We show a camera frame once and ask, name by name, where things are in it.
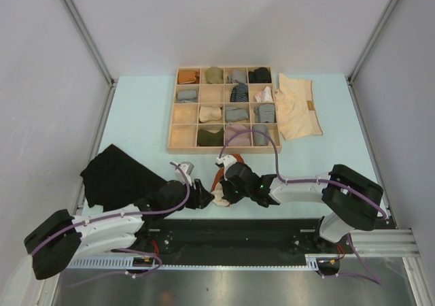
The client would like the navy striped rolled underwear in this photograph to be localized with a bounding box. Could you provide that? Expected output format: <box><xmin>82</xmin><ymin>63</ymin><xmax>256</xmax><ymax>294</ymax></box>
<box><xmin>230</xmin><ymin>83</ymin><xmax>249</xmax><ymax>103</ymax></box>

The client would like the white slotted cable duct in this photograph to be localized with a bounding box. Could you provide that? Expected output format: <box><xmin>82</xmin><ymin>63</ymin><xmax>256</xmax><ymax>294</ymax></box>
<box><xmin>67</xmin><ymin>253</ymin><xmax>339</xmax><ymax>273</ymax></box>

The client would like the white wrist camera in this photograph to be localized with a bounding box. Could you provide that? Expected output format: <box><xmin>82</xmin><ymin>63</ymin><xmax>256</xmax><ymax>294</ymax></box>
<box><xmin>215</xmin><ymin>154</ymin><xmax>238</xmax><ymax>174</ymax></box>
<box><xmin>175</xmin><ymin>162</ymin><xmax>194</xmax><ymax>186</ymax></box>

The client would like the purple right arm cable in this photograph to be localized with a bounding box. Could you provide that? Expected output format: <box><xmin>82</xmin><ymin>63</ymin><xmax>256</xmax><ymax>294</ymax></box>
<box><xmin>217</xmin><ymin>131</ymin><xmax>388</xmax><ymax>285</ymax></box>

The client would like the orange and cream underwear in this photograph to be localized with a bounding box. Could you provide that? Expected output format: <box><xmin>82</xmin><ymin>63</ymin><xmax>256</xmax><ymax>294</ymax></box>
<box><xmin>211</xmin><ymin>168</ymin><xmax>243</xmax><ymax>207</ymax></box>

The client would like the black garment pile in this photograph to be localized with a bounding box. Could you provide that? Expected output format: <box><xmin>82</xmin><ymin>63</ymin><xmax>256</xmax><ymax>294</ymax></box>
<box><xmin>80</xmin><ymin>144</ymin><xmax>167</xmax><ymax>211</ymax></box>

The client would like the pink white rolled underwear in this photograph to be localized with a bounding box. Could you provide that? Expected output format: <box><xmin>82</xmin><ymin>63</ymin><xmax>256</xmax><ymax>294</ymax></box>
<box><xmin>254</xmin><ymin>86</ymin><xmax>273</xmax><ymax>103</ymax></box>

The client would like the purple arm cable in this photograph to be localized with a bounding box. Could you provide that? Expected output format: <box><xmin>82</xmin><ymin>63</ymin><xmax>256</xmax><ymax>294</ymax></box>
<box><xmin>30</xmin><ymin>161</ymin><xmax>191</xmax><ymax>288</ymax></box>
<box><xmin>217</xmin><ymin>131</ymin><xmax>388</xmax><ymax>285</ymax></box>

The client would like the peach rolled underwear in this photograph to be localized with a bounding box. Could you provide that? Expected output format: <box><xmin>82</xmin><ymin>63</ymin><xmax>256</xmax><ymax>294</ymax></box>
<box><xmin>198</xmin><ymin>106</ymin><xmax>222</xmax><ymax>123</ymax></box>

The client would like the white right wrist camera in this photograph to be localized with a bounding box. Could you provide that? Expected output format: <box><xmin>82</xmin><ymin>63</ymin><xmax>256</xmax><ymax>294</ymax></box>
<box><xmin>215</xmin><ymin>154</ymin><xmax>238</xmax><ymax>174</ymax></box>

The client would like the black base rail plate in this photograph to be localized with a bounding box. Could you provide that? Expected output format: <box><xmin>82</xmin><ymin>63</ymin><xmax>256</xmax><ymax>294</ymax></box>
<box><xmin>69</xmin><ymin>217</ymin><xmax>398</xmax><ymax>268</ymax></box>

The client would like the grey rolled underwear left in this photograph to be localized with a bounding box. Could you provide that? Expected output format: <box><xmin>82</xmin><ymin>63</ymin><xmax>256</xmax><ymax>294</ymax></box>
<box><xmin>176</xmin><ymin>89</ymin><xmax>198</xmax><ymax>103</ymax></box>

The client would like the grey rolled underwear middle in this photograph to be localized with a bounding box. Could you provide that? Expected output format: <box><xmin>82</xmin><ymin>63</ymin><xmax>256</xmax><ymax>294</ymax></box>
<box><xmin>225</xmin><ymin>106</ymin><xmax>249</xmax><ymax>122</ymax></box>

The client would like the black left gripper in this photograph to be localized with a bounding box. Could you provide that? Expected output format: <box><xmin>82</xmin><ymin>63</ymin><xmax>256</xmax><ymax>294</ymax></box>
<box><xmin>162</xmin><ymin>176</ymin><xmax>214</xmax><ymax>216</ymax></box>

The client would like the peach underwear flat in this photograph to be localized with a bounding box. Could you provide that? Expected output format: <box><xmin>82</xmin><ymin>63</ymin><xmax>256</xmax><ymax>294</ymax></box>
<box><xmin>275</xmin><ymin>73</ymin><xmax>324</xmax><ymax>141</ymax></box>

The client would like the dark green rolled underwear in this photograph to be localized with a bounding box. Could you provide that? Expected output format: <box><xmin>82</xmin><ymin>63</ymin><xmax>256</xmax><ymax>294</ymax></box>
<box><xmin>197</xmin><ymin>128</ymin><xmax>224</xmax><ymax>147</ymax></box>

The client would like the grey rolled underwear top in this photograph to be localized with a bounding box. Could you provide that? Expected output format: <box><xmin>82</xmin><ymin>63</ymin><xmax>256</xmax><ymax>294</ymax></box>
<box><xmin>227</xmin><ymin>69</ymin><xmax>247</xmax><ymax>84</ymax></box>

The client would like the orange rolled underwear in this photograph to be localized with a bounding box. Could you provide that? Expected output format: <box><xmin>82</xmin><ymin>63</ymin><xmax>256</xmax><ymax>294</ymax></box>
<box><xmin>177</xmin><ymin>69</ymin><xmax>200</xmax><ymax>84</ymax></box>

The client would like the black rolled underwear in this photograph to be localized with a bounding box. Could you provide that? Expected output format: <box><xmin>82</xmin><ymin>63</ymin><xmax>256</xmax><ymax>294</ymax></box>
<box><xmin>248</xmin><ymin>67</ymin><xmax>272</xmax><ymax>84</ymax></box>

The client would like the grey striped rolled underwear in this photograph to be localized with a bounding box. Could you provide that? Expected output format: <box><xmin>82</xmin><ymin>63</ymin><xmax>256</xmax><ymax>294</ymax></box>
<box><xmin>254</xmin><ymin>104</ymin><xmax>275</xmax><ymax>123</ymax></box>

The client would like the olive rolled underwear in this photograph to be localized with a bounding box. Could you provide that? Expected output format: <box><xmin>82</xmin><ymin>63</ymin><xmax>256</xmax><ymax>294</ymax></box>
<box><xmin>205</xmin><ymin>67</ymin><xmax>224</xmax><ymax>84</ymax></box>

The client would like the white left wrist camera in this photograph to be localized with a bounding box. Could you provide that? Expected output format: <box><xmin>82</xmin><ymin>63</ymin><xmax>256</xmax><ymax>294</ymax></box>
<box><xmin>175</xmin><ymin>162</ymin><xmax>194</xmax><ymax>186</ymax></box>

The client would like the aluminium corner post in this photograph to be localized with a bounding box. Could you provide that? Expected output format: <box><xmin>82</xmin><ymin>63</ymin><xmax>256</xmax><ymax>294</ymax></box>
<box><xmin>50</xmin><ymin>0</ymin><xmax>118</xmax><ymax>88</ymax></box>
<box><xmin>347</xmin><ymin>0</ymin><xmax>401</xmax><ymax>86</ymax></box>

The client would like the wooden grid organizer tray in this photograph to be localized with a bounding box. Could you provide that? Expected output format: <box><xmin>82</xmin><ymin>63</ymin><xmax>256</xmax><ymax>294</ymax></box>
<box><xmin>167</xmin><ymin>65</ymin><xmax>282</xmax><ymax>154</ymax></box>

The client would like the grey rolled underwear bottom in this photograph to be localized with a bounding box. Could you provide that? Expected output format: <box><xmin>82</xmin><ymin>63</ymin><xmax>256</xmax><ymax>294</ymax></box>
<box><xmin>252</xmin><ymin>124</ymin><xmax>271</xmax><ymax>146</ymax></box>

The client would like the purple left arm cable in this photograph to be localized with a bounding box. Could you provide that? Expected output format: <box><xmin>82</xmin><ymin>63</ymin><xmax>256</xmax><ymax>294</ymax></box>
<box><xmin>30</xmin><ymin>161</ymin><xmax>191</xmax><ymax>288</ymax></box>

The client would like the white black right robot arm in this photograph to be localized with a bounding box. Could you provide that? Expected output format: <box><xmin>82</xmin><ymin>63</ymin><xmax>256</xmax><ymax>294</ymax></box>
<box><xmin>216</xmin><ymin>156</ymin><xmax>387</xmax><ymax>252</ymax></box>

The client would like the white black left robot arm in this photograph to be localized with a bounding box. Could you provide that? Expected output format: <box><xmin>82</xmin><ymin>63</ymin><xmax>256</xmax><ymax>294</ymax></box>
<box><xmin>24</xmin><ymin>180</ymin><xmax>214</xmax><ymax>280</ymax></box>

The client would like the aluminium frame profile front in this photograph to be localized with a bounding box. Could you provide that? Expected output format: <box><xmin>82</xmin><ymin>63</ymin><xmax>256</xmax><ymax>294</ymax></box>
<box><xmin>47</xmin><ymin>226</ymin><xmax>422</xmax><ymax>258</ymax></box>

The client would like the aluminium corner post left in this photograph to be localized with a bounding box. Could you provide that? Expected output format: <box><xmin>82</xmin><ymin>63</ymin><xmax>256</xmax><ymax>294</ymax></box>
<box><xmin>50</xmin><ymin>0</ymin><xmax>118</xmax><ymax>88</ymax></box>

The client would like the aluminium corner post right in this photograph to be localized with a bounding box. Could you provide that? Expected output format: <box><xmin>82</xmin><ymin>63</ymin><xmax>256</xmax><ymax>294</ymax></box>
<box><xmin>347</xmin><ymin>0</ymin><xmax>401</xmax><ymax>86</ymax></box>

